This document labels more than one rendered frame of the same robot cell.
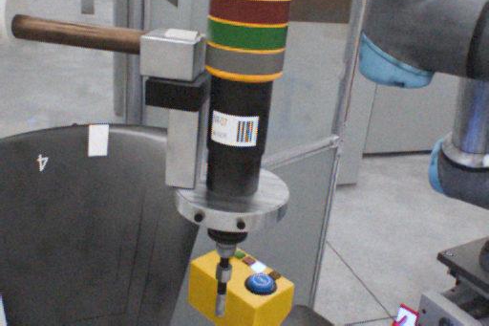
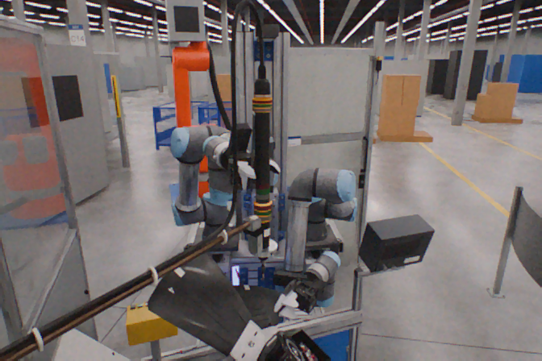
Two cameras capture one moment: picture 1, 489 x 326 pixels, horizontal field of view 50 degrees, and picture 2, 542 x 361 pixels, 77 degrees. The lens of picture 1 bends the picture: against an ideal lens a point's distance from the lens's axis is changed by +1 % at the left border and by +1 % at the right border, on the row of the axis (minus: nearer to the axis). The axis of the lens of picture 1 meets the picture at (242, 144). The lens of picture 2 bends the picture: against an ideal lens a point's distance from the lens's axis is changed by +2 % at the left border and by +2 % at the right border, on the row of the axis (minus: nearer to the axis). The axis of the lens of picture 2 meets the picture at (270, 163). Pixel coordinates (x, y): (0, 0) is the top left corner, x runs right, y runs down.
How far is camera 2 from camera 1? 0.70 m
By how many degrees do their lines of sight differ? 57
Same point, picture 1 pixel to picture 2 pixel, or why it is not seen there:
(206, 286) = (141, 328)
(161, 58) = (256, 225)
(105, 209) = (202, 287)
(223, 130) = (267, 233)
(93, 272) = (216, 305)
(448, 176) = (185, 217)
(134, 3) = not seen: outside the picture
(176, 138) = (259, 241)
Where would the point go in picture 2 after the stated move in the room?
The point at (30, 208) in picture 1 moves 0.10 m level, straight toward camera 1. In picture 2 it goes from (181, 306) to (226, 309)
